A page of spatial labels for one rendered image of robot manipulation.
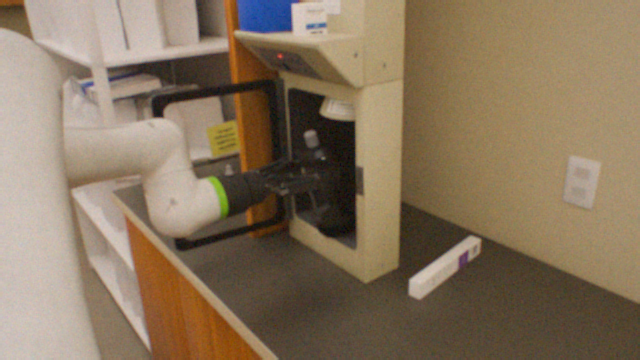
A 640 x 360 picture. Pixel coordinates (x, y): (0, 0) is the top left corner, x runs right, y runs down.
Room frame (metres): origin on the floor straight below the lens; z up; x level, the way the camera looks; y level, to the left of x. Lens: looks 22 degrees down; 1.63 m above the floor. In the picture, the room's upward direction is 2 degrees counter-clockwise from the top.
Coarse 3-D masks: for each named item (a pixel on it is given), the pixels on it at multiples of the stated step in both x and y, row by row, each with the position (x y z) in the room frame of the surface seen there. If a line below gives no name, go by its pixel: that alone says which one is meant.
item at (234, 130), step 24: (240, 96) 1.20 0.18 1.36; (264, 96) 1.23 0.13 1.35; (192, 120) 1.14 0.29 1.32; (216, 120) 1.17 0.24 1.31; (240, 120) 1.20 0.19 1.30; (264, 120) 1.23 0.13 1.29; (192, 144) 1.14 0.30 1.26; (216, 144) 1.16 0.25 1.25; (240, 144) 1.19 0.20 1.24; (264, 144) 1.22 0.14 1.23; (216, 168) 1.16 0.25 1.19; (240, 168) 1.19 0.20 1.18; (240, 216) 1.18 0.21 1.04; (264, 216) 1.22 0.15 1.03
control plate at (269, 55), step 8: (256, 48) 1.17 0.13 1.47; (264, 48) 1.14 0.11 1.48; (264, 56) 1.18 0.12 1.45; (272, 56) 1.14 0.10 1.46; (288, 56) 1.08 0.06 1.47; (296, 56) 1.05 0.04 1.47; (280, 64) 1.16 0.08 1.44; (288, 64) 1.12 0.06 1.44; (296, 64) 1.09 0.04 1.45; (304, 64) 1.06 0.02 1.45; (296, 72) 1.13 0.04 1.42; (304, 72) 1.10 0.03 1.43; (312, 72) 1.07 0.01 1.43
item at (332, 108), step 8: (328, 104) 1.14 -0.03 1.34; (336, 104) 1.12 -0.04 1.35; (344, 104) 1.11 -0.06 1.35; (352, 104) 1.11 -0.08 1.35; (320, 112) 1.17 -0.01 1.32; (328, 112) 1.13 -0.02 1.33; (336, 112) 1.11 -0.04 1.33; (344, 112) 1.10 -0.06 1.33; (352, 112) 1.10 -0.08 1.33; (344, 120) 1.10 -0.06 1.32; (352, 120) 1.09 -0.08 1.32
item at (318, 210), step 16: (336, 144) 1.10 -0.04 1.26; (304, 160) 1.06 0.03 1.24; (320, 160) 1.05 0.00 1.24; (336, 160) 1.09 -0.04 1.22; (320, 192) 1.07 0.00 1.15; (336, 192) 1.08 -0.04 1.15; (320, 208) 1.08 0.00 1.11; (336, 208) 1.08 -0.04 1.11; (320, 224) 1.11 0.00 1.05; (336, 224) 1.09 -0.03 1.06
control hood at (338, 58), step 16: (240, 32) 1.17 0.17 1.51; (288, 32) 1.12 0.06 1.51; (272, 48) 1.10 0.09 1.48; (288, 48) 1.04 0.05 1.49; (304, 48) 0.98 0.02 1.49; (320, 48) 0.94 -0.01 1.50; (336, 48) 0.97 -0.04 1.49; (352, 48) 0.99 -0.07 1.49; (320, 64) 1.00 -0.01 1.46; (336, 64) 0.96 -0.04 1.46; (352, 64) 0.99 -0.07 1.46; (336, 80) 1.02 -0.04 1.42; (352, 80) 0.99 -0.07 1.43
